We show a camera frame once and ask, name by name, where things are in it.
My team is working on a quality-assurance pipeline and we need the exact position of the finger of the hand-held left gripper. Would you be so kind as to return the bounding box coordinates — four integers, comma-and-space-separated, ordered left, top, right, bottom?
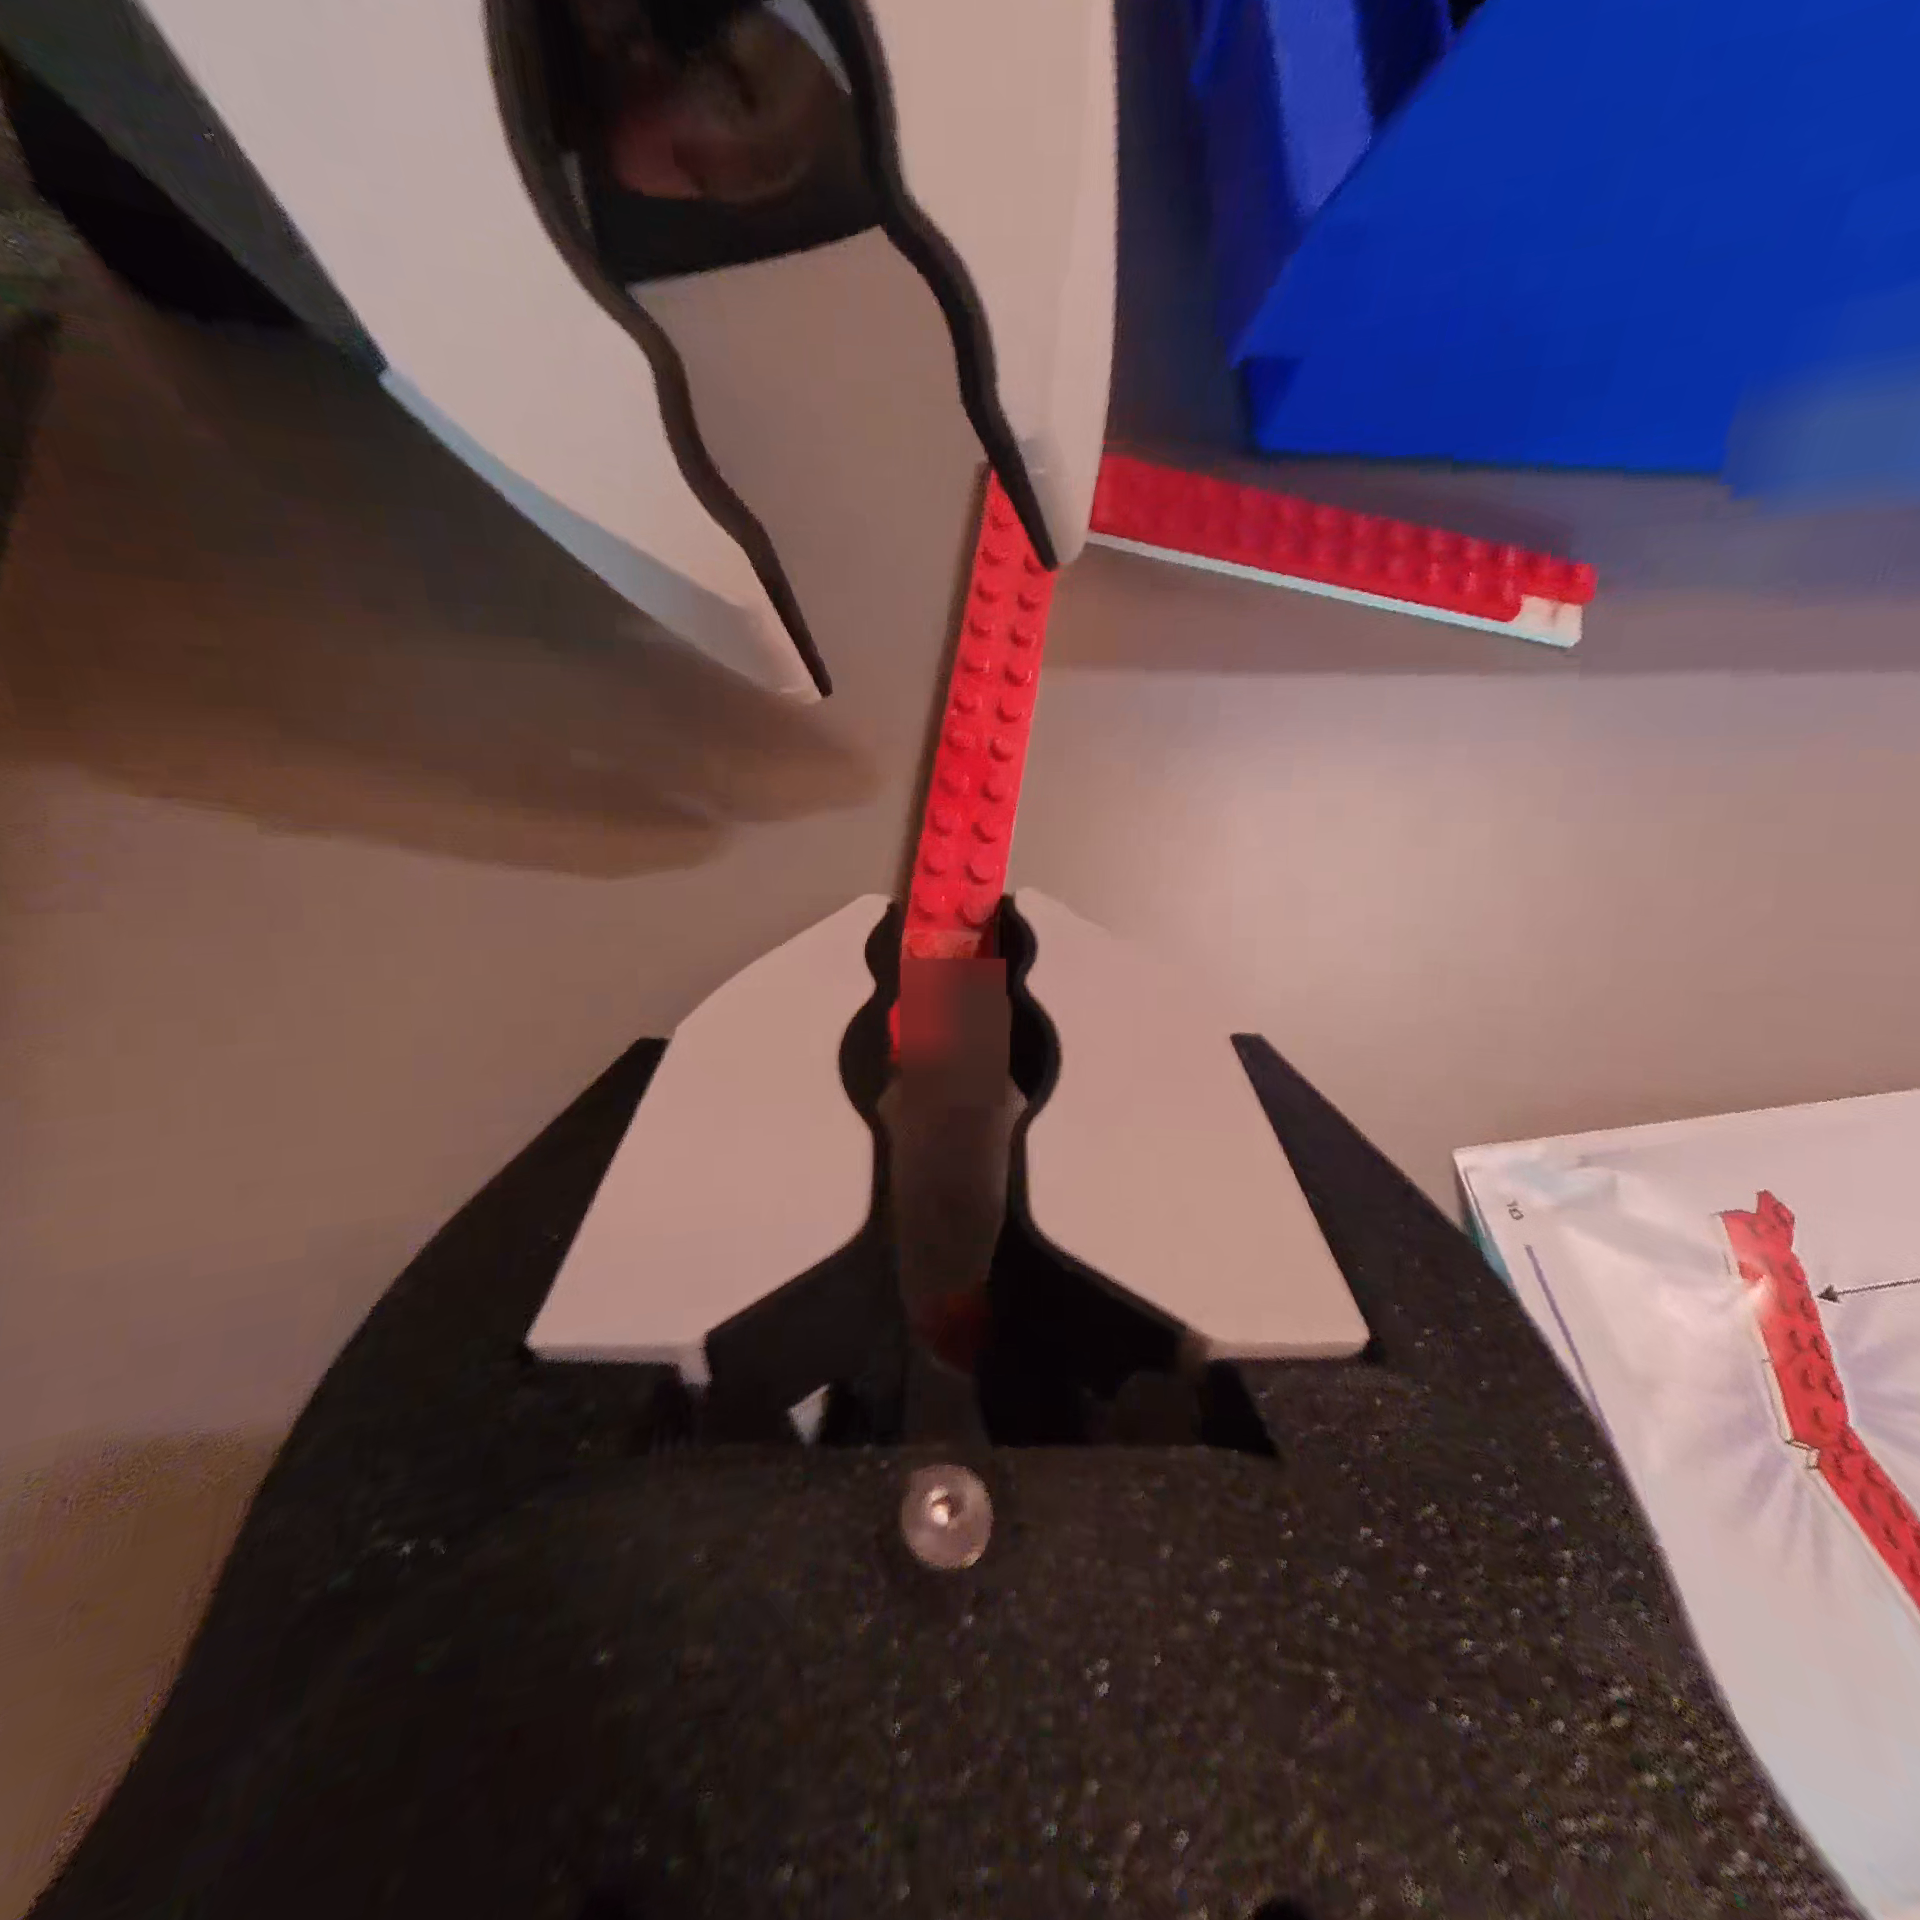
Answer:
809, 0, 1124, 572
134, 0, 836, 704

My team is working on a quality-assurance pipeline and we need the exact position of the blue plastic bin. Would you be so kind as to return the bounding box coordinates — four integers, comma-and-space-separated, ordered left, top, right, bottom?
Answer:
1190, 0, 1456, 360
1232, 0, 1920, 489

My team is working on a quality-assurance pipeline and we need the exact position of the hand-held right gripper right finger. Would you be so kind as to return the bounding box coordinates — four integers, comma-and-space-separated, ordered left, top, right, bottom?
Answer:
1008, 889, 1374, 1360

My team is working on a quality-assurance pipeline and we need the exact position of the open instruction booklet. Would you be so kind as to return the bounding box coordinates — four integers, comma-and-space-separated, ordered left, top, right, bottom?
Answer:
1452, 1087, 1920, 1920

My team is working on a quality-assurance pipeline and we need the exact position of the red brick strip white base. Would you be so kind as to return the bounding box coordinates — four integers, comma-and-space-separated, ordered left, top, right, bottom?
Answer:
1088, 452, 1599, 649

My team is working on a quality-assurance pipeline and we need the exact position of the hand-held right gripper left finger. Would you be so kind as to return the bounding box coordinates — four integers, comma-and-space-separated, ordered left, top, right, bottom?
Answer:
525, 895, 903, 1390

